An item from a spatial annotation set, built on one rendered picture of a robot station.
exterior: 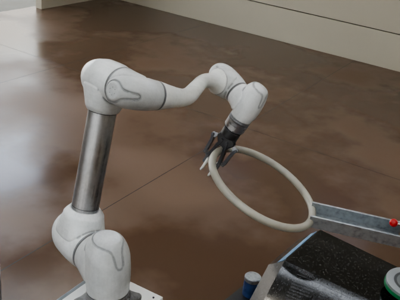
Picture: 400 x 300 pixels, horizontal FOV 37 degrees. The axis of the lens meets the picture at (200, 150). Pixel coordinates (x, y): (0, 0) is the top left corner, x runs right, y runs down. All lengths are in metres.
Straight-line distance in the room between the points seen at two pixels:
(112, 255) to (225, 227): 2.31
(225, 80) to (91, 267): 0.87
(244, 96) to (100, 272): 0.84
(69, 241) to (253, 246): 2.14
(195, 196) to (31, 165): 1.35
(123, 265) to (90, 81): 0.63
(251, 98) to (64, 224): 0.84
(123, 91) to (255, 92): 0.60
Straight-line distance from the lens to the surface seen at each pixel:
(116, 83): 1.90
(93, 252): 2.08
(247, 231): 4.29
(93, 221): 2.20
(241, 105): 2.31
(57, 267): 3.83
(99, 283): 2.11
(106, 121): 2.08
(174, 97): 2.02
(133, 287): 2.31
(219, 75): 2.36
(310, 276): 2.59
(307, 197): 2.52
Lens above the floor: 2.32
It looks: 26 degrees down
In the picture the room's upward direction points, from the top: 7 degrees clockwise
